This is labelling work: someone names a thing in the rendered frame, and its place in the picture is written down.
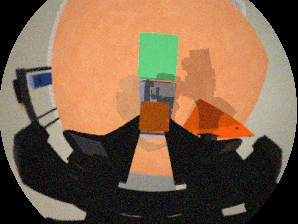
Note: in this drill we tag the orange l-shaped part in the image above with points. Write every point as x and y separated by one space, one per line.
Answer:
154 117

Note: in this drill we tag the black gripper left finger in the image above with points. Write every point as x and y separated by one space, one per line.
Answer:
116 148

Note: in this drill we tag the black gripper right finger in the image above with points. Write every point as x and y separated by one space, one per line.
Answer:
189 152

